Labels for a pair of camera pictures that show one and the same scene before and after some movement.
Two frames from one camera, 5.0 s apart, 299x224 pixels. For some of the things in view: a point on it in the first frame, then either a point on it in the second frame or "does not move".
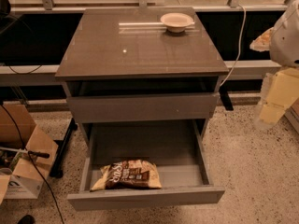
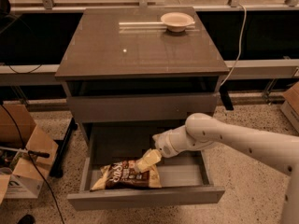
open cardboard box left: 22,175 does not move
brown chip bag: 127,174 does not move
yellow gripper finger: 284,91 → 149,159
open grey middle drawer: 175,147 does not move
